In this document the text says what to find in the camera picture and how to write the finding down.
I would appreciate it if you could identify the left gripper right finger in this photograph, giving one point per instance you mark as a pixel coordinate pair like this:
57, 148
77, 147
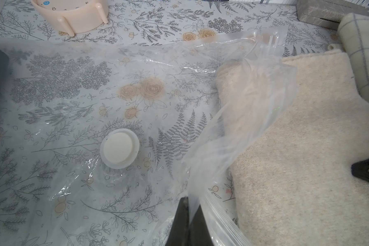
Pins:
199, 233

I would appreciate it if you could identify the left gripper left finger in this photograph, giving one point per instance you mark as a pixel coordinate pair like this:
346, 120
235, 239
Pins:
179, 234

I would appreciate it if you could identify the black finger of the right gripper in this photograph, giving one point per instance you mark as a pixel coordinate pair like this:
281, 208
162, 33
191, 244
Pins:
361, 170

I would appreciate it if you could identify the beige fluffy scarf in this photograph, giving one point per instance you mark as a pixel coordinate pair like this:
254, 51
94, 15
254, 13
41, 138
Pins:
293, 186

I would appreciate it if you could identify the clear plastic vacuum bag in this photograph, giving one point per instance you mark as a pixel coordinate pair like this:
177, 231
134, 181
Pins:
60, 100

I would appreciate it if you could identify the cream checked cloth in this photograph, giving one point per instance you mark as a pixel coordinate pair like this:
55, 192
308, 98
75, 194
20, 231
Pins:
354, 34

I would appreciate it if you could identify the white vacuum bag valve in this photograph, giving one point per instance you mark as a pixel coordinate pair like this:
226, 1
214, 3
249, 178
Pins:
119, 149

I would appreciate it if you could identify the grey flat sponge block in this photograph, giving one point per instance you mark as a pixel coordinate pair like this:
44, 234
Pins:
326, 13

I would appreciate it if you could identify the peach round alarm clock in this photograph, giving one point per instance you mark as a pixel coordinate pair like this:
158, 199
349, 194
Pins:
73, 17

